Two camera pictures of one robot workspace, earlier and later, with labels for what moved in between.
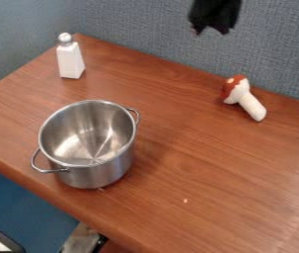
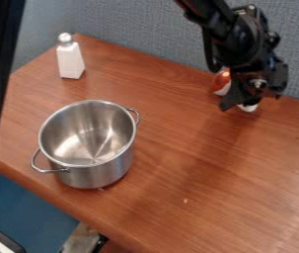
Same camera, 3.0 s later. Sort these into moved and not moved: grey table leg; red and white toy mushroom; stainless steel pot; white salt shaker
Moved: red and white toy mushroom
Not moved: grey table leg; white salt shaker; stainless steel pot
